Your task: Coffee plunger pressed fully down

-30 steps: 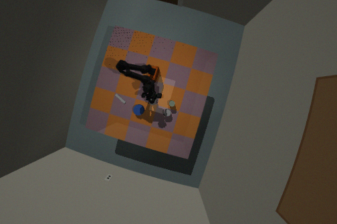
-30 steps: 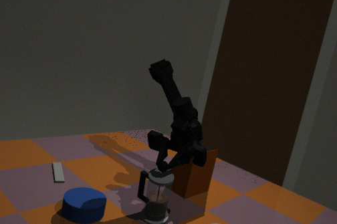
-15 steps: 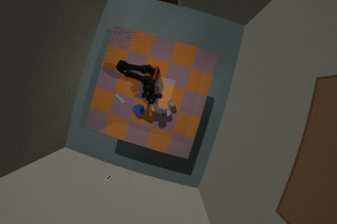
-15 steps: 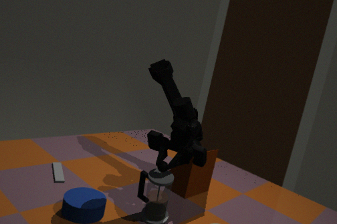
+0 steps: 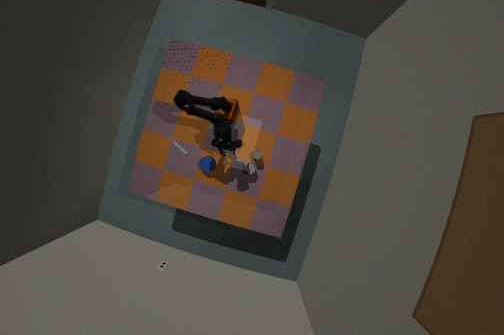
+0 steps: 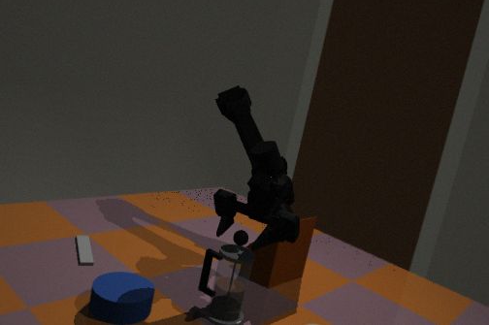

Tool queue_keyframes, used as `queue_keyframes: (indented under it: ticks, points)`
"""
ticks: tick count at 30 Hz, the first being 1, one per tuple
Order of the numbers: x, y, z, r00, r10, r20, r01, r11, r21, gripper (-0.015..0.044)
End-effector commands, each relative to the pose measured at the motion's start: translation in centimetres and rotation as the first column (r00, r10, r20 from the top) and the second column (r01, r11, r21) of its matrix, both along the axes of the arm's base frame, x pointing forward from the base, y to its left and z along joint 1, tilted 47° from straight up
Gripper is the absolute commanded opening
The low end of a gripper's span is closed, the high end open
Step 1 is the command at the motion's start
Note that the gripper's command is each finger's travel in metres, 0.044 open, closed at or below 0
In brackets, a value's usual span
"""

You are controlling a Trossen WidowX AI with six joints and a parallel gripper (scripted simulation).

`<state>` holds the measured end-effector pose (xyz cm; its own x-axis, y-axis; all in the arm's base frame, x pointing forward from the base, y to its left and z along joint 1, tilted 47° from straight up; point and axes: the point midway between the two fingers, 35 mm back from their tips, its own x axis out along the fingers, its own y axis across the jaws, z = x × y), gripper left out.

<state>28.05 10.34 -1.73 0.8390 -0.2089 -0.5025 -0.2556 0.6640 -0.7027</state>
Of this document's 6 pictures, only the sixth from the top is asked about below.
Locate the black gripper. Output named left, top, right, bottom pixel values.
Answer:
left=213, top=189, right=300, bottom=251

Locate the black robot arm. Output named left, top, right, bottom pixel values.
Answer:
left=215, top=86, right=295, bottom=213

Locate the glass french press with plunger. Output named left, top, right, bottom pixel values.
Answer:
left=198, top=230, right=255, bottom=325

